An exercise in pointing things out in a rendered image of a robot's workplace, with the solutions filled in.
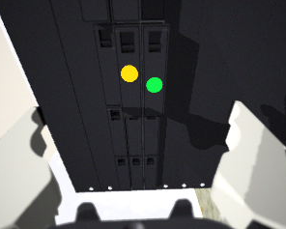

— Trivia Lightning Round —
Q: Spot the black server rack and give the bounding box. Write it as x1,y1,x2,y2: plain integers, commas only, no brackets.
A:
0,0,286,193

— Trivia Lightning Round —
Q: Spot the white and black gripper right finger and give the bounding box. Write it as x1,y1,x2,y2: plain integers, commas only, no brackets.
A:
211,100,286,229

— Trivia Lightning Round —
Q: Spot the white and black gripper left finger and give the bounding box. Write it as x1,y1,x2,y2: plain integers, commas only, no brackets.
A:
0,106,63,229

